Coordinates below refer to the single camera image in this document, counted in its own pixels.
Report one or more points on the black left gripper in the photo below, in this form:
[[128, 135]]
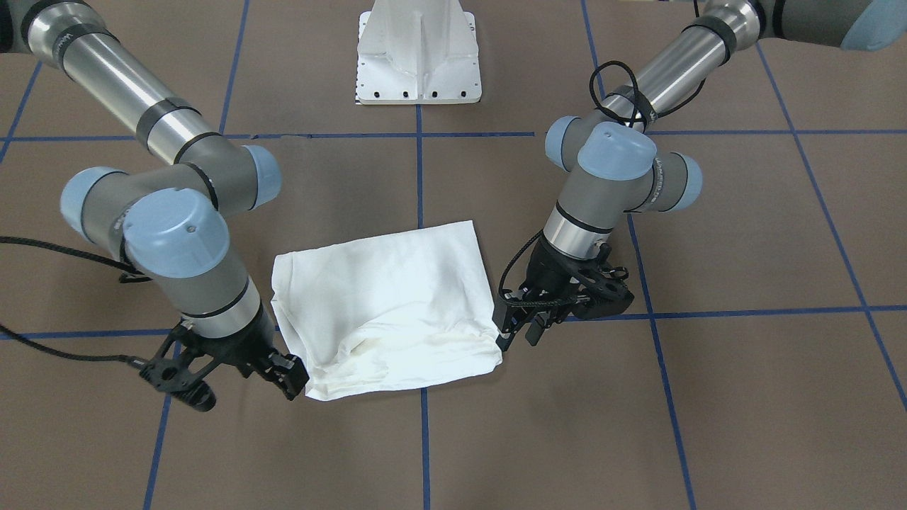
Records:
[[547, 273]]

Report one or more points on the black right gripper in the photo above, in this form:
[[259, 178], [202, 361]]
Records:
[[239, 349]]

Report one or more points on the white printed t-shirt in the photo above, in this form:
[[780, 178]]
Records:
[[394, 312]]

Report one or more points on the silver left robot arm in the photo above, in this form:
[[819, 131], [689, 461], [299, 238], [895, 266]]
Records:
[[615, 169]]

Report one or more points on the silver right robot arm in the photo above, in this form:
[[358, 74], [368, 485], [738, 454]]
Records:
[[167, 225]]

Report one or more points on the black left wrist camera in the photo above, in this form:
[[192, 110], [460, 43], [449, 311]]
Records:
[[603, 291]]

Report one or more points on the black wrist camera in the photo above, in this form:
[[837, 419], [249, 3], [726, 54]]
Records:
[[603, 291], [169, 371]]

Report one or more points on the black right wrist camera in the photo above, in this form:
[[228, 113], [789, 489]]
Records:
[[169, 371]]

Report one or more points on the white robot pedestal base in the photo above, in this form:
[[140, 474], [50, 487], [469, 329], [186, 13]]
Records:
[[417, 53]]

